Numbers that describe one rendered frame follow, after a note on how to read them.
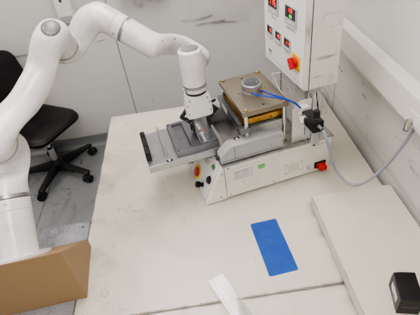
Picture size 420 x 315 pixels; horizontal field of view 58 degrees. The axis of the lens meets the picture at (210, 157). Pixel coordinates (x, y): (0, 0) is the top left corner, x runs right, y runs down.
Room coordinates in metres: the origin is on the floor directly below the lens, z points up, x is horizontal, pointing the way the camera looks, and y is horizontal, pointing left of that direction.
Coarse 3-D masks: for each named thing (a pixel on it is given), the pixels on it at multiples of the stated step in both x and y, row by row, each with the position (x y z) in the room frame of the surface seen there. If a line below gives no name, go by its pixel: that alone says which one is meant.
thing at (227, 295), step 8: (216, 280) 0.69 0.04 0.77; (224, 280) 0.68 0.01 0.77; (216, 288) 0.66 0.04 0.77; (224, 288) 0.65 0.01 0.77; (232, 288) 0.65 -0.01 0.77; (224, 296) 0.63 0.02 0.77; (232, 296) 0.62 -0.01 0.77; (224, 304) 0.60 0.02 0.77; (232, 304) 0.60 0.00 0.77; (240, 304) 0.59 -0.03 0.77; (232, 312) 0.57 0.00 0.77; (240, 312) 0.57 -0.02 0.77; (248, 312) 0.56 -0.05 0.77
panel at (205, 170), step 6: (192, 162) 1.28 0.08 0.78; (198, 162) 1.23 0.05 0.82; (204, 162) 1.18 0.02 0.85; (210, 162) 1.14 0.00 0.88; (216, 162) 1.10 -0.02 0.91; (192, 168) 1.26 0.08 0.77; (204, 168) 1.16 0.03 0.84; (210, 168) 1.12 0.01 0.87; (216, 168) 1.08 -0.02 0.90; (204, 174) 1.14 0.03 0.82; (210, 174) 1.10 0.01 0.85; (198, 180) 1.17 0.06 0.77; (204, 180) 1.13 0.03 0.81; (210, 180) 1.08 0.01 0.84; (204, 186) 1.11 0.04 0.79; (210, 186) 1.07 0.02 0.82; (204, 192) 1.09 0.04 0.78; (204, 198) 1.07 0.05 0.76
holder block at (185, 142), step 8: (168, 128) 1.26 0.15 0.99; (176, 128) 1.27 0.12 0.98; (184, 128) 1.24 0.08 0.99; (176, 136) 1.21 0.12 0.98; (184, 136) 1.21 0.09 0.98; (192, 136) 1.18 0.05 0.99; (216, 136) 1.16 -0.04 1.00; (176, 144) 1.14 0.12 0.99; (184, 144) 1.15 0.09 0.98; (192, 144) 1.13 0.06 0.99; (200, 144) 1.12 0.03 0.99; (208, 144) 1.12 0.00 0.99; (216, 144) 1.12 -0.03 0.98; (176, 152) 1.11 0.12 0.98; (184, 152) 1.10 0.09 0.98; (192, 152) 1.10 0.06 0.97
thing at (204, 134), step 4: (196, 120) 1.27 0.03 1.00; (200, 120) 1.27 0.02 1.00; (204, 120) 1.26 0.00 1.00; (196, 124) 1.24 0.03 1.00; (200, 124) 1.24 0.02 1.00; (204, 124) 1.23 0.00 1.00; (196, 128) 1.22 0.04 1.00; (200, 128) 1.21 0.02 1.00; (204, 128) 1.21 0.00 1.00; (208, 128) 1.20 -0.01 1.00; (196, 132) 1.19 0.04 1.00; (200, 132) 1.18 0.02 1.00; (204, 132) 1.18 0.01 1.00; (208, 132) 1.17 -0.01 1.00; (200, 136) 1.16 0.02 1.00; (204, 136) 1.15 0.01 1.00; (208, 136) 1.15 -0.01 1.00; (212, 136) 1.15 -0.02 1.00; (200, 140) 1.13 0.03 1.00; (204, 140) 1.13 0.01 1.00; (208, 140) 1.13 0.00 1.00
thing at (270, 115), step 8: (224, 96) 1.33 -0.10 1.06; (232, 104) 1.26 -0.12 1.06; (264, 112) 1.17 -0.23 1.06; (272, 112) 1.17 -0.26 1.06; (280, 112) 1.17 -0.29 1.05; (240, 120) 1.15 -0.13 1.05; (248, 120) 1.15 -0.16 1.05; (256, 120) 1.15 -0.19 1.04; (264, 120) 1.16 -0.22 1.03; (272, 120) 1.17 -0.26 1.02
